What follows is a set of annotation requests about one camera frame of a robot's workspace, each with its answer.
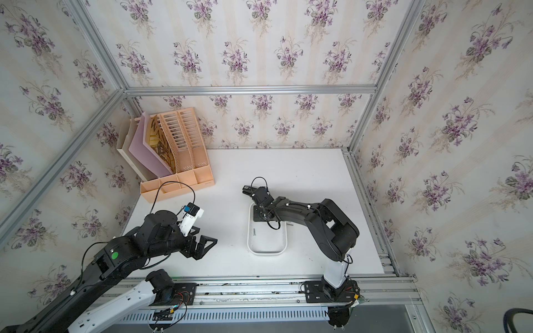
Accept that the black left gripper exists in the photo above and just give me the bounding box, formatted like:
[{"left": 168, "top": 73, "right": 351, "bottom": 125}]
[{"left": 146, "top": 225, "right": 220, "bottom": 260}]

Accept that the white plastic storage box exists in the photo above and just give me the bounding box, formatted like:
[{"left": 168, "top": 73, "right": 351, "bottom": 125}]
[{"left": 247, "top": 203, "right": 288, "bottom": 256}]

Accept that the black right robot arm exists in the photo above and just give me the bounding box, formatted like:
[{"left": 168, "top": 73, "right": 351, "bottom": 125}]
[{"left": 242, "top": 185, "right": 359, "bottom": 291}]

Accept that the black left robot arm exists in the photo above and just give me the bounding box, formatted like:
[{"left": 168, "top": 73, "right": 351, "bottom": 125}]
[{"left": 2, "top": 210, "right": 217, "bottom": 332}]

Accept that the black stapler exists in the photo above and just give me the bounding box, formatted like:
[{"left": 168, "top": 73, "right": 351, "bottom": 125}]
[{"left": 242, "top": 185, "right": 257, "bottom": 197}]

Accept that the beige file folder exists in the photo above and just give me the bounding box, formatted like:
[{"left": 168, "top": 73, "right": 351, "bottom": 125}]
[{"left": 116, "top": 119, "right": 147, "bottom": 181}]

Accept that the peach plastic desk organizer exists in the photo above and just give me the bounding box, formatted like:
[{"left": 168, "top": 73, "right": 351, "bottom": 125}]
[{"left": 140, "top": 108, "right": 215, "bottom": 203}]

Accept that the purple folder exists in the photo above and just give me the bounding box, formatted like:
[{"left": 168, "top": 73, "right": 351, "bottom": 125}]
[{"left": 128, "top": 112, "right": 172, "bottom": 178}]

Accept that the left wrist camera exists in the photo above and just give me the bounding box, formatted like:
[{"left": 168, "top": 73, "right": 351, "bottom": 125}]
[{"left": 178, "top": 203, "right": 204, "bottom": 237}]

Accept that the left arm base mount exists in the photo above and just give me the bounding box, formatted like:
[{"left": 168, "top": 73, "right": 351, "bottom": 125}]
[{"left": 150, "top": 283, "right": 198, "bottom": 307}]

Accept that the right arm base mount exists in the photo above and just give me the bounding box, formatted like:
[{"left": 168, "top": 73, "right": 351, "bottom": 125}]
[{"left": 302, "top": 279, "right": 360, "bottom": 304}]

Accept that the aluminium front rail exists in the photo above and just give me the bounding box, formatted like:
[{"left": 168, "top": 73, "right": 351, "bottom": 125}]
[{"left": 82, "top": 275, "right": 421, "bottom": 326}]

